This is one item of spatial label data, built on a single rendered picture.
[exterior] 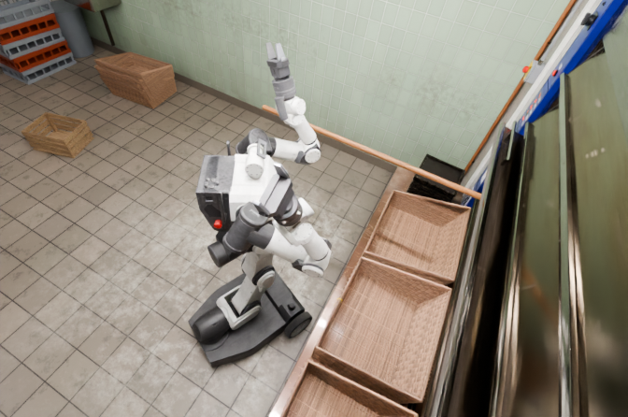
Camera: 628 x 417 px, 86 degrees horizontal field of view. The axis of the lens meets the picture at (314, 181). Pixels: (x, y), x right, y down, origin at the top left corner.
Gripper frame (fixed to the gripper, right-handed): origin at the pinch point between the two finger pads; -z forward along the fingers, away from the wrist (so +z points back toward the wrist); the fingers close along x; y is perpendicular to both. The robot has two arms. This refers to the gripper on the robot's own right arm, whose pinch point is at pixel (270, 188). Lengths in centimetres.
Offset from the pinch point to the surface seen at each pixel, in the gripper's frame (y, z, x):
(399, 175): 8, 164, 93
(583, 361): 71, 5, -8
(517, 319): 68, 35, 1
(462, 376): 58, 35, -19
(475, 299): 58, 43, 3
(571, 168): 70, 28, 47
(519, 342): 68, 32, -6
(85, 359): -119, 127, -106
